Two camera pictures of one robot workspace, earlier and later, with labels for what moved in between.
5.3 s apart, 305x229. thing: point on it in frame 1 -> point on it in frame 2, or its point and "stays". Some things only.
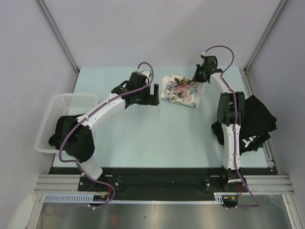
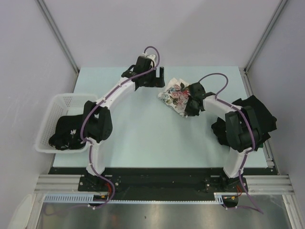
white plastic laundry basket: x=61 y=105 stays
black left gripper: x=151 y=99 -> x=156 y=81
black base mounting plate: x=162 y=183 stays
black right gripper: x=196 y=78 -> x=188 y=111
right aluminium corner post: x=270 y=24 stays
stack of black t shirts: x=258 y=122 stays
